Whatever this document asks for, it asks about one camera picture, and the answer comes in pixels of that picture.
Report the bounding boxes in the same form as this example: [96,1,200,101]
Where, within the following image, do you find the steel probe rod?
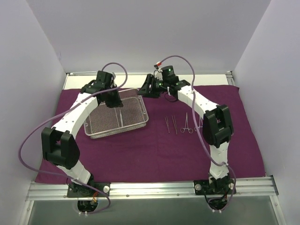
[165,116,170,133]

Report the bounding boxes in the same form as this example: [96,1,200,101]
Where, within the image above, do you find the metal mesh instrument tray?
[84,88,149,139]

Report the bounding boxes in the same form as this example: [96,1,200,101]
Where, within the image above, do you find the steel tweezers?
[171,115,178,135]

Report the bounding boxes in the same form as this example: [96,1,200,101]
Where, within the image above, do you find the steel forceps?
[195,118,203,131]
[180,113,193,134]

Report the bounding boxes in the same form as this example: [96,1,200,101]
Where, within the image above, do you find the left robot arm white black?
[41,71,123,196]

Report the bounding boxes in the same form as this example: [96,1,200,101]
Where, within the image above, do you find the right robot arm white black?
[138,63,234,194]

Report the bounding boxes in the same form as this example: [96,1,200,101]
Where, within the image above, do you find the steel scalpel handle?
[120,110,124,127]

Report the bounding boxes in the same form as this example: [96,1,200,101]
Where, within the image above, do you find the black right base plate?
[193,179,236,195]

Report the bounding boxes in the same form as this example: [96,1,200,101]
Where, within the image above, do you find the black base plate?
[67,182,111,198]
[193,179,236,195]

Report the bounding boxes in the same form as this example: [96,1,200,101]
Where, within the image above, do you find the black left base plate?
[67,182,111,198]

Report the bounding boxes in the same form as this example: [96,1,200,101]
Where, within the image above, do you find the aluminium front rail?
[26,177,279,201]

